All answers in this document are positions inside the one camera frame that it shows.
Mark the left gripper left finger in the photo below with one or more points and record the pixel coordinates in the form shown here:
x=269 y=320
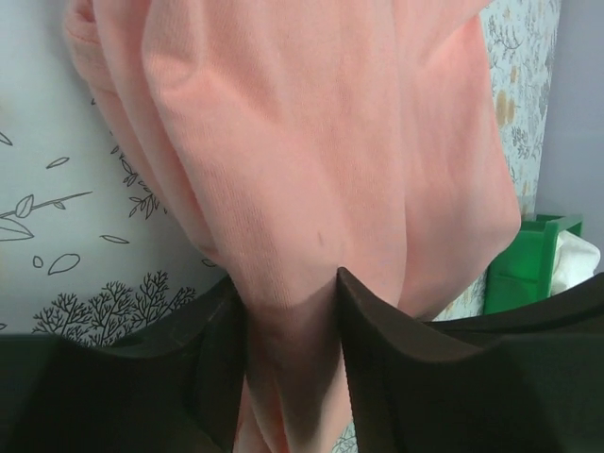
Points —
x=174 y=386

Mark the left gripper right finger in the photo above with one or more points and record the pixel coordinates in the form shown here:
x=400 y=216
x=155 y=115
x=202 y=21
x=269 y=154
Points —
x=524 y=380

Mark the salmon pink t-shirt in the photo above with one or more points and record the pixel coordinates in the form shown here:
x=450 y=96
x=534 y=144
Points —
x=292 y=138

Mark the green plastic bin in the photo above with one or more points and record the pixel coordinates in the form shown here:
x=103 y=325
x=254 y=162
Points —
x=522 y=273

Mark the white t-shirt in bin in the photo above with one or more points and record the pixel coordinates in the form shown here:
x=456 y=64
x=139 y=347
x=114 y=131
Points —
x=575 y=261

